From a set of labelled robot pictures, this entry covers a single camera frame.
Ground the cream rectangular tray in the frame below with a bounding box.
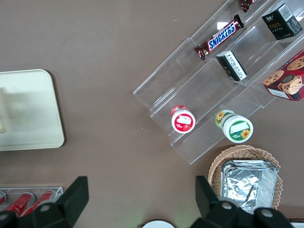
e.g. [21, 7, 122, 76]
[0, 68, 66, 152]

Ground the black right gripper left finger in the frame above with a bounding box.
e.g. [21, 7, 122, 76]
[0, 176, 90, 228]

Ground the red lid white jar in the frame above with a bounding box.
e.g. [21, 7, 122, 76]
[170, 104, 197, 134]

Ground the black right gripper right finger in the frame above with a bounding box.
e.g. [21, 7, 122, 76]
[191, 175, 294, 228]

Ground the small black carton box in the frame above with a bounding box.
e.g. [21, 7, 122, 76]
[261, 2, 304, 41]
[215, 49, 247, 83]

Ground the clear acrylic stepped shelf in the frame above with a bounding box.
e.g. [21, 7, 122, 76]
[133, 0, 304, 166]

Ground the aluminium foil tray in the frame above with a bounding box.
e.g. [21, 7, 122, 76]
[220, 159, 279, 216]

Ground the red chocolate chip cookie box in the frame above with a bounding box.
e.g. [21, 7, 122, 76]
[262, 48, 304, 102]

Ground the clear acrylic bottle rack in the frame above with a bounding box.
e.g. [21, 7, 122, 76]
[0, 186, 65, 214]

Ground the green lid sunflower jar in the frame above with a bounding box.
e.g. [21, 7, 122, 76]
[215, 109, 254, 143]

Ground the Snickers chocolate bar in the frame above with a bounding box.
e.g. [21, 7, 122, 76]
[238, 0, 258, 13]
[193, 13, 245, 61]

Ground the light tan wicker basket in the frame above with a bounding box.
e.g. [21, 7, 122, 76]
[208, 145, 284, 212]

